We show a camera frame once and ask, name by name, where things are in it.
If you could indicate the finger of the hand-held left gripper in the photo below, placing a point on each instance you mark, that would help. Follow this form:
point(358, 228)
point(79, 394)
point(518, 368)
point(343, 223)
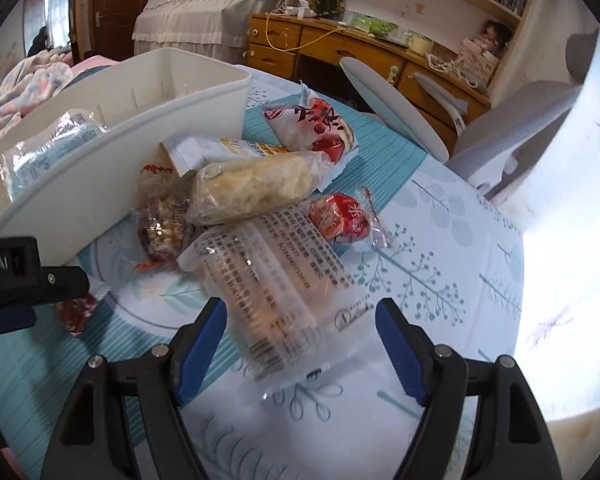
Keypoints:
point(65, 282)
point(7, 319)

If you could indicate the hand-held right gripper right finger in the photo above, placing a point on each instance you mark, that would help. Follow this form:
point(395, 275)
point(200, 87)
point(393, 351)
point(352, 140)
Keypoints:
point(402, 355)

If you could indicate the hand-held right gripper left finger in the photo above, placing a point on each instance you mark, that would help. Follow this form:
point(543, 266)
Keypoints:
point(200, 355)

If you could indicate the dark red floral snack packet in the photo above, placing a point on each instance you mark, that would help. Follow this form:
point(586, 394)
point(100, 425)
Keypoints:
point(75, 312)

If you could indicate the clear wafer packet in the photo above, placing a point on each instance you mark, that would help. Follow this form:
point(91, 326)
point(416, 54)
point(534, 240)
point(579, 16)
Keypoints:
point(275, 290)

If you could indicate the white plastic storage bin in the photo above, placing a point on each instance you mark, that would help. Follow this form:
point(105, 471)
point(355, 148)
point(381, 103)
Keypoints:
point(105, 180)

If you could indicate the red-edged nut snack packet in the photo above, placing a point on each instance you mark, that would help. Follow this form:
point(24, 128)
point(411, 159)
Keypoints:
point(162, 220)

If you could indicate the clear blue label packet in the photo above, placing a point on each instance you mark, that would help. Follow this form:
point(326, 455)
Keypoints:
point(45, 152)

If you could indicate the red candy packet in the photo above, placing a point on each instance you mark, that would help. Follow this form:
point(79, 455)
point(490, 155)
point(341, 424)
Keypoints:
point(342, 220)

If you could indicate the bread roll packet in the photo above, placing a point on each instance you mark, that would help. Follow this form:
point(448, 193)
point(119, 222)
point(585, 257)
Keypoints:
point(257, 187)

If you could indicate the white yellow bar packet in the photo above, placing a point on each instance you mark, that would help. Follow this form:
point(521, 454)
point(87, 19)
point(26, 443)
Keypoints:
point(220, 152)

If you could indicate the red white snack packet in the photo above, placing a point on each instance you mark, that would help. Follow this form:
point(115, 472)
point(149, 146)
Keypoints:
point(312, 127)

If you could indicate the floral fleece blanket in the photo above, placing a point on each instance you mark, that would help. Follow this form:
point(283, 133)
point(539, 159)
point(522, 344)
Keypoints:
point(25, 85)

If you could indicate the white leaf print curtain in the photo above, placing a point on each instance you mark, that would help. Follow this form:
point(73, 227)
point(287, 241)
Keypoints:
point(580, 185)

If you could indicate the grey office chair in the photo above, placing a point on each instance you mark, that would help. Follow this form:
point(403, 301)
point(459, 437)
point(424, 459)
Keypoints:
point(520, 130)

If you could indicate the brown wooden door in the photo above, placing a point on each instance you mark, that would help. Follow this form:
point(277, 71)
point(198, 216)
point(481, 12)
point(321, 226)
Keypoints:
point(115, 0)

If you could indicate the printed cardboard box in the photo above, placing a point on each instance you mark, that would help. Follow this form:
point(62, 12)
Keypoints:
point(480, 67)

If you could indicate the cream lace furniture cover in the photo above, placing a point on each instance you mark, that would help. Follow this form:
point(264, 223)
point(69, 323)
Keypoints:
point(195, 5)

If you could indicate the wooden desk with drawers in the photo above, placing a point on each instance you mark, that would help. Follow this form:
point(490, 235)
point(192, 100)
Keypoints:
point(350, 52)

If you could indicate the cream mug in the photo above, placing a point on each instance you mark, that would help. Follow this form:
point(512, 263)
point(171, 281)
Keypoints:
point(420, 44)

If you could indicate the doll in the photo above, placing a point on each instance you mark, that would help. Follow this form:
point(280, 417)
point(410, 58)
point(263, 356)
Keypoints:
point(492, 37)

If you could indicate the green picture cards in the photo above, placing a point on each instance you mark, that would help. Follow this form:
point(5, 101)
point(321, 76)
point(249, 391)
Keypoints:
point(375, 24)

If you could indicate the white power strip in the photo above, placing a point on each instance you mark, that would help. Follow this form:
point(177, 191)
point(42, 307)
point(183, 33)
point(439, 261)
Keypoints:
point(297, 10)

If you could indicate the dark patterned pouch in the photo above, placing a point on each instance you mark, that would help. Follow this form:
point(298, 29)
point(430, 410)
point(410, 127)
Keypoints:
point(325, 4)

